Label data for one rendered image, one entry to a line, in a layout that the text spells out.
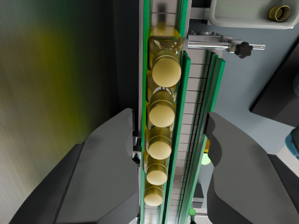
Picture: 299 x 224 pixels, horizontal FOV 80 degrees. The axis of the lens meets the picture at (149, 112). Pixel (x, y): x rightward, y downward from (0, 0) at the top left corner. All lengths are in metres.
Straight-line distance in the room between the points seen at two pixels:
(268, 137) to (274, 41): 0.38
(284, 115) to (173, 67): 0.65
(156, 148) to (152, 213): 0.69
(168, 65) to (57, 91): 0.13
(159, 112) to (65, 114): 0.12
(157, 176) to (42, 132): 0.18
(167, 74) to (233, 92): 0.52
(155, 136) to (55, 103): 0.14
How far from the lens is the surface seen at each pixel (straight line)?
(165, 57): 0.21
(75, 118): 0.28
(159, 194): 0.34
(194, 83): 0.52
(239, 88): 0.71
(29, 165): 0.20
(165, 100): 0.24
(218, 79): 0.44
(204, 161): 0.73
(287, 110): 0.81
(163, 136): 0.27
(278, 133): 0.89
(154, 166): 0.30
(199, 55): 0.50
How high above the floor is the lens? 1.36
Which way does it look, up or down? 60 degrees down
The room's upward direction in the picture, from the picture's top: 173 degrees counter-clockwise
